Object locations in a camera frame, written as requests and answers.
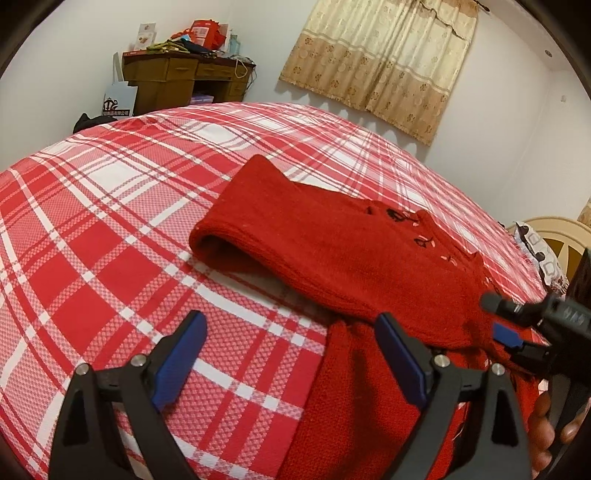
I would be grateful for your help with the beige patterned curtain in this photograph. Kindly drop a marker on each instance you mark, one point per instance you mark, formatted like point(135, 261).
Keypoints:
point(369, 55)

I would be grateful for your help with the white paper bag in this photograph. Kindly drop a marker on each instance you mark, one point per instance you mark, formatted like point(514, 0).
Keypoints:
point(120, 99)

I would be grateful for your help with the patterned pillow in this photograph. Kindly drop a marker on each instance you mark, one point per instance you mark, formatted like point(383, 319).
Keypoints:
point(540, 258)

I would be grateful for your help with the brown wooden desk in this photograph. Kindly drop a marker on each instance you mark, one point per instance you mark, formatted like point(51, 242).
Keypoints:
point(180, 69)

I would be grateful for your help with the black cloth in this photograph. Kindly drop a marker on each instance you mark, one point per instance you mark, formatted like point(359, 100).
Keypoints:
point(90, 122)

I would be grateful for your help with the white card box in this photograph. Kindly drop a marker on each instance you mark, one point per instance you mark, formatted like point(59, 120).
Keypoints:
point(145, 37)

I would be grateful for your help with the person's right hand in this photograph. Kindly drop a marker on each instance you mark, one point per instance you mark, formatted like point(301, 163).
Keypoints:
point(540, 429)

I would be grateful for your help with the red knit sweater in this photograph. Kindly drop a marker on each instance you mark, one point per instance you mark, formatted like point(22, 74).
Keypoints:
point(346, 244)

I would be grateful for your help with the yellow green cloth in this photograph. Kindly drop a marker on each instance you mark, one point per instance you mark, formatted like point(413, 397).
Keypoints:
point(166, 46)

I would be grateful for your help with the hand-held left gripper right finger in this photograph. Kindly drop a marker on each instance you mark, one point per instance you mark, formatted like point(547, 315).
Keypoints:
point(401, 360)

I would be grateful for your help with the red plaid bed sheet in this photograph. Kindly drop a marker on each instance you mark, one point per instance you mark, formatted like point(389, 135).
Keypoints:
point(115, 207)

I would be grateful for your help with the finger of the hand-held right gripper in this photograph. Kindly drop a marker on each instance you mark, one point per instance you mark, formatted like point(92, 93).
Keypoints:
point(508, 336)
point(508, 308)

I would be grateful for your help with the pale blue bottle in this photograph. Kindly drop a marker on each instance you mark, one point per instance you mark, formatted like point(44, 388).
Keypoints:
point(235, 45)

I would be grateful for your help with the cream wooden headboard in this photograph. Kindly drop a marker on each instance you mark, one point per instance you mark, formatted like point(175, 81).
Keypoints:
point(570, 240)

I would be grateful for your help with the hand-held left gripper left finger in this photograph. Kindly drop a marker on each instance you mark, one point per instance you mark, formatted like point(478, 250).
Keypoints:
point(180, 360)

